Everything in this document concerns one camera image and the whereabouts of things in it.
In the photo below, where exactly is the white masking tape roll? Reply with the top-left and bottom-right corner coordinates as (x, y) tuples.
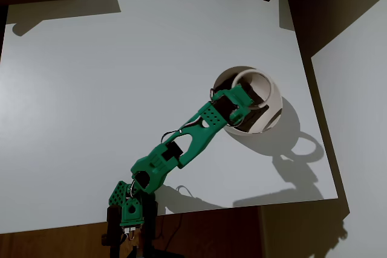
(230, 69), (276, 111)

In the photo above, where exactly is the dark cloth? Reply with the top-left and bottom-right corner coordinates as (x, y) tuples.
(234, 77), (270, 134)

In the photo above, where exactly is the beige round bowl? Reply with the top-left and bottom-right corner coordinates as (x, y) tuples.
(209, 65), (284, 135)

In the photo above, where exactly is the thin black cable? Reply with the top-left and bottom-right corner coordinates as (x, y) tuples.
(161, 213), (183, 251)

